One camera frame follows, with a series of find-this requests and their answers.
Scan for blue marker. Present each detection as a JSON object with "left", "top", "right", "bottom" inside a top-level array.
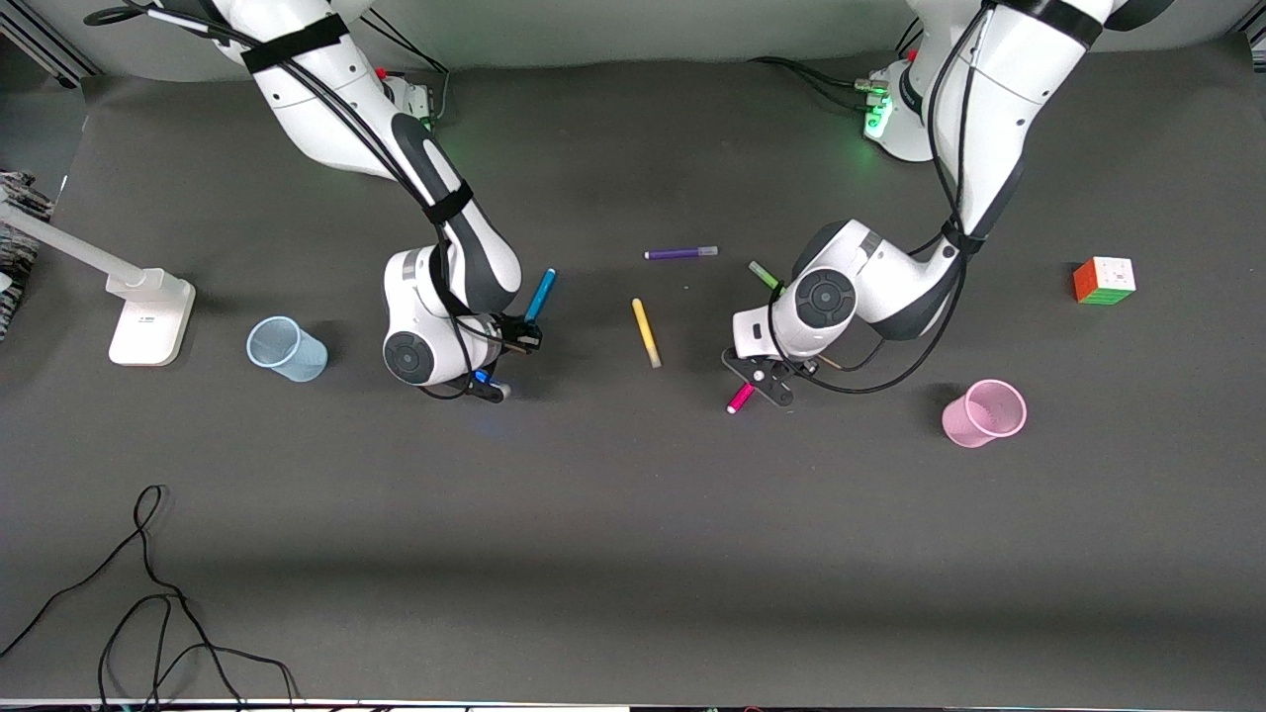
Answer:
[{"left": 521, "top": 267, "right": 558, "bottom": 327}]

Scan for yellow marker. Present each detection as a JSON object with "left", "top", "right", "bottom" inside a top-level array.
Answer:
[{"left": 631, "top": 297, "right": 663, "bottom": 370}]

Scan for translucent pink cup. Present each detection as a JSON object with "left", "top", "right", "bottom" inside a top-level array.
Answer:
[{"left": 941, "top": 379, "right": 1029, "bottom": 449}]

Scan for translucent blue cup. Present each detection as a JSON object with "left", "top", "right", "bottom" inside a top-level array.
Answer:
[{"left": 245, "top": 315, "right": 329, "bottom": 384}]

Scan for multicoloured puzzle cube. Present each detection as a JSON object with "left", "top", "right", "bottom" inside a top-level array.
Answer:
[{"left": 1073, "top": 256, "right": 1137, "bottom": 307}]

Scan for white lamp stand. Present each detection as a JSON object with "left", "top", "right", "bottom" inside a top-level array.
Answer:
[{"left": 0, "top": 203, "right": 197, "bottom": 368}]

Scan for grey speckled object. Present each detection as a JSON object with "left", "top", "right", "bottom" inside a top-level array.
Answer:
[{"left": 0, "top": 170, "right": 52, "bottom": 288}]

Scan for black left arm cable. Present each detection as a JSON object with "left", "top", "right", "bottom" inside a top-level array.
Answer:
[{"left": 767, "top": 0, "right": 1000, "bottom": 397}]

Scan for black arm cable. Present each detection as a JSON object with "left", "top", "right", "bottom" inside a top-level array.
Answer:
[
  {"left": 767, "top": 0, "right": 1000, "bottom": 397},
  {"left": 84, "top": 0, "right": 540, "bottom": 401}
]

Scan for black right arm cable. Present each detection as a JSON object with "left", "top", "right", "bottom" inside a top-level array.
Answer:
[{"left": 84, "top": 0, "right": 540, "bottom": 401}]

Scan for black right arm base cables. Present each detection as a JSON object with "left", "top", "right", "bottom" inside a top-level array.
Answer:
[{"left": 358, "top": 10, "right": 452, "bottom": 128}]

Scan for black arm base cables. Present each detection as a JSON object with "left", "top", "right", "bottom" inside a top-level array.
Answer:
[
  {"left": 358, "top": 10, "right": 452, "bottom": 128},
  {"left": 747, "top": 20, "right": 926, "bottom": 112}
]

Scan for black left arm base cables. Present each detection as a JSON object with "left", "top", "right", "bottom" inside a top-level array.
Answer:
[{"left": 747, "top": 20, "right": 926, "bottom": 112}]

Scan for thin black loose cable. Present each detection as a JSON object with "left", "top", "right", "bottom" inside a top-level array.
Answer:
[{"left": 0, "top": 484, "right": 303, "bottom": 712}]

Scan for aluminium frame rail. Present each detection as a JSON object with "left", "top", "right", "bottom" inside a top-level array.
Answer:
[{"left": 0, "top": 0, "right": 100, "bottom": 85}]

